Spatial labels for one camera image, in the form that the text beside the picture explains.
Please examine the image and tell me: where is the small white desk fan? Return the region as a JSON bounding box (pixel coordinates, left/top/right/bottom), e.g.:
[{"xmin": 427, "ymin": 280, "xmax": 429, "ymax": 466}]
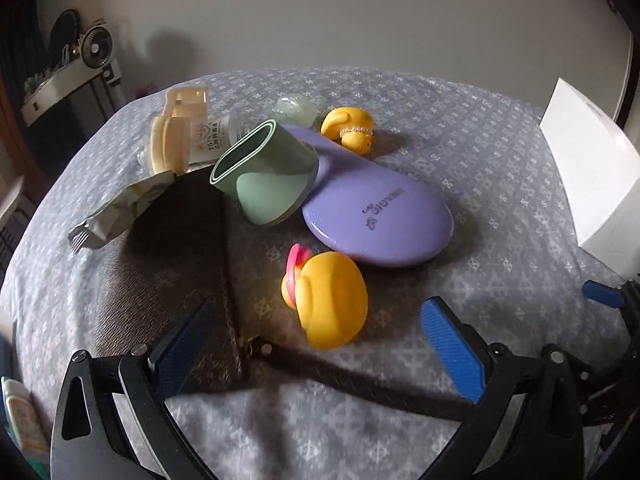
[{"xmin": 77, "ymin": 25, "xmax": 119, "ymax": 71}]

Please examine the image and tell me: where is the grey patterned bedsheet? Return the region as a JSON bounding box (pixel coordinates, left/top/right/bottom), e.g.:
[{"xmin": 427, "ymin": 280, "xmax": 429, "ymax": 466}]
[{"xmin": 0, "ymin": 64, "xmax": 640, "ymax": 480}]

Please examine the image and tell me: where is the small yellow rubber duck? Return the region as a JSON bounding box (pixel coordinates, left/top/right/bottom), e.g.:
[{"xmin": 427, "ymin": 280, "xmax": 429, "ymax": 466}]
[{"xmin": 320, "ymin": 106, "xmax": 376, "ymax": 156}]

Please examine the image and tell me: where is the green plastic cup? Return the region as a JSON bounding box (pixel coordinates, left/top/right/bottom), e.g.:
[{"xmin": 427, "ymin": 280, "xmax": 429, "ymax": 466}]
[{"xmin": 209, "ymin": 119, "xmax": 321, "ymax": 227}]

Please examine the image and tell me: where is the round black mirror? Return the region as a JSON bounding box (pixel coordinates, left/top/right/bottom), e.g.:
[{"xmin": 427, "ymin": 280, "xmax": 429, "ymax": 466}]
[{"xmin": 47, "ymin": 9, "xmax": 81, "ymax": 69}]

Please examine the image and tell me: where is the white and orange tube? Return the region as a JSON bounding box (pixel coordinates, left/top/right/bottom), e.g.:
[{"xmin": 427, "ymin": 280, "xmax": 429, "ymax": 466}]
[{"xmin": 0, "ymin": 375, "xmax": 51, "ymax": 466}]

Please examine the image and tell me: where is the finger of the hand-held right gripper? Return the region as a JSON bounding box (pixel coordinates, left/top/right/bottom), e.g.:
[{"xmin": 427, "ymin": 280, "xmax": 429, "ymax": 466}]
[{"xmin": 582, "ymin": 279, "xmax": 640, "ymax": 312}]

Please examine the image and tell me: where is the clear plastic bottle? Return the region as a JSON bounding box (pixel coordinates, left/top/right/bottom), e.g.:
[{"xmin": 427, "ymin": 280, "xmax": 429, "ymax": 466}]
[{"xmin": 185, "ymin": 112, "xmax": 256, "ymax": 171}]

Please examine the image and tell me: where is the large yellow rubber duck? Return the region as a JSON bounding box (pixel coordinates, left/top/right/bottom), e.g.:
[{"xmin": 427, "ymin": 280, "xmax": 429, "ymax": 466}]
[{"xmin": 280, "ymin": 243, "xmax": 370, "ymax": 352}]

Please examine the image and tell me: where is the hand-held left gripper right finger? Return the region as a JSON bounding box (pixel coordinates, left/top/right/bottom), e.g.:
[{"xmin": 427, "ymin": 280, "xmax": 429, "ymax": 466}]
[{"xmin": 420, "ymin": 296, "xmax": 589, "ymax": 480}]

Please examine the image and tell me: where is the black and purple hairbrush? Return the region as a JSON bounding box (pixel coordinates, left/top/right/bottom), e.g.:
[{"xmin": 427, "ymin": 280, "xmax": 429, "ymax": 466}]
[{"xmin": 280, "ymin": 124, "xmax": 455, "ymax": 267}]

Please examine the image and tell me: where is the white curved shelf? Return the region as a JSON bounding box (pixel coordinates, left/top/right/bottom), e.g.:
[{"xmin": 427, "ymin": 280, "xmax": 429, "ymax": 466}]
[{"xmin": 20, "ymin": 60, "xmax": 124, "ymax": 126}]

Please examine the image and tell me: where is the white chair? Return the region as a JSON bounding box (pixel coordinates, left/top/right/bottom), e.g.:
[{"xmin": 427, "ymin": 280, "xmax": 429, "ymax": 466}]
[{"xmin": 0, "ymin": 175, "xmax": 26, "ymax": 221}]

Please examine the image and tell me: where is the cream hair claw clip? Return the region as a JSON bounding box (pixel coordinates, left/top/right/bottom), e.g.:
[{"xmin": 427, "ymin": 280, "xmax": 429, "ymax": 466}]
[{"xmin": 137, "ymin": 85, "xmax": 211, "ymax": 177}]

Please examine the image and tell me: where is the crumpled foil sachet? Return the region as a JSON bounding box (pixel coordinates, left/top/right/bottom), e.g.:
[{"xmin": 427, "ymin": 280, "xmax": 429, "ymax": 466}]
[{"xmin": 67, "ymin": 170, "xmax": 176, "ymax": 254}]

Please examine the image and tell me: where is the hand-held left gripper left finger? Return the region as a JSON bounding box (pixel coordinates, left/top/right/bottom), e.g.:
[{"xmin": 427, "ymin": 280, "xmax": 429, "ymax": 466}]
[{"xmin": 50, "ymin": 299, "xmax": 214, "ymax": 480}]

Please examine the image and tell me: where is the white cardboard box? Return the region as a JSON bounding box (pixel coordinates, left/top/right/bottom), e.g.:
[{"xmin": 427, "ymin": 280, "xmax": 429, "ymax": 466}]
[{"xmin": 539, "ymin": 77, "xmax": 640, "ymax": 281}]

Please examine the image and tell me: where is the pale green jar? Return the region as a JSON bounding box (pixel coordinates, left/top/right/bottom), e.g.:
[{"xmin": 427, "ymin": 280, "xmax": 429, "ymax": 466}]
[{"xmin": 272, "ymin": 92, "xmax": 320, "ymax": 129}]

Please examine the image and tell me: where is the brown patterned pouch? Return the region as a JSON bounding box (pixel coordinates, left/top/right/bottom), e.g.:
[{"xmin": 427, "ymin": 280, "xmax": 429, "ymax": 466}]
[{"xmin": 92, "ymin": 167, "xmax": 474, "ymax": 424}]

